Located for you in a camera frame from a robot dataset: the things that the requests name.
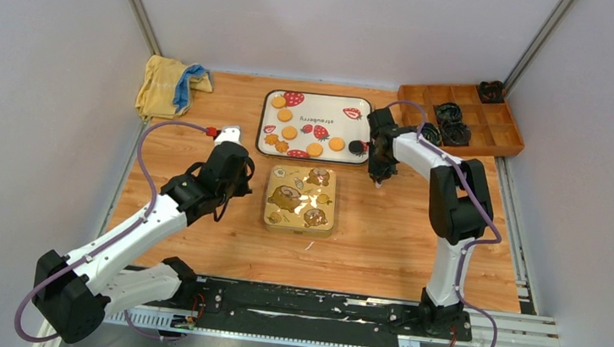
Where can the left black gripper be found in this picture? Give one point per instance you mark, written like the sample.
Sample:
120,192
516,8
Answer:
243,188

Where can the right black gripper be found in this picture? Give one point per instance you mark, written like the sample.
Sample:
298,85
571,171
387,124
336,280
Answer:
379,173

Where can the gold cookie tin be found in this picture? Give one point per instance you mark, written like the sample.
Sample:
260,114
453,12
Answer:
298,225

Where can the white strawberry tray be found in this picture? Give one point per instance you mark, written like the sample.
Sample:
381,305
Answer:
321,128

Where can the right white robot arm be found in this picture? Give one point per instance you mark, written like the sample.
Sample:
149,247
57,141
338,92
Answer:
460,209

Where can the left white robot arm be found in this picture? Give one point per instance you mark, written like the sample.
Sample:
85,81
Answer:
76,291

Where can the black sandwich cookie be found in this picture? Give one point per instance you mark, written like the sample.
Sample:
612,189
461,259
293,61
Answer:
357,147

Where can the round dotted biscuit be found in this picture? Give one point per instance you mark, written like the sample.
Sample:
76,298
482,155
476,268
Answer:
278,102
284,115

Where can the blue cloth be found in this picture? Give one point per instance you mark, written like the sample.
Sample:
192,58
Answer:
181,92

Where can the wooden compartment box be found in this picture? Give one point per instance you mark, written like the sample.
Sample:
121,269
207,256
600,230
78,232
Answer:
493,130

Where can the yellow cloth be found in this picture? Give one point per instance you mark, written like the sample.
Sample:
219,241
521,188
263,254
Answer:
154,99

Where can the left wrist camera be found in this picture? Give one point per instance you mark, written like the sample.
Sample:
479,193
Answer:
229,133

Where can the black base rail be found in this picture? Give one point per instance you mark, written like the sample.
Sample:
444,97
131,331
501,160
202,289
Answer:
274,314

